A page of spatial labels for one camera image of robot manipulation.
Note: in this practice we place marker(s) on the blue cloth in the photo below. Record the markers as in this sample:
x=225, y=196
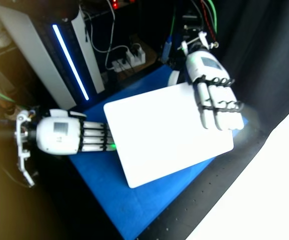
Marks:
x=134, y=207

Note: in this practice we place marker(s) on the white tower with blue light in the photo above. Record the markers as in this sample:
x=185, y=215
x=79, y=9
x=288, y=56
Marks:
x=45, y=70

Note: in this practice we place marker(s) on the white power strip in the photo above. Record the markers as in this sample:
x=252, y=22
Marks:
x=134, y=56

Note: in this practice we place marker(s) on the white rectangular board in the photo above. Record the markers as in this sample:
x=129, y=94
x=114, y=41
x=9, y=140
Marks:
x=159, y=135

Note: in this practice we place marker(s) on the black curtain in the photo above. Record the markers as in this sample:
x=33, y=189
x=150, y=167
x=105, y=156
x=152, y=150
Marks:
x=272, y=50

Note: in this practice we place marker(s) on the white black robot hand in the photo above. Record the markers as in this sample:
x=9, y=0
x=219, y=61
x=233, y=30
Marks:
x=57, y=135
x=209, y=67

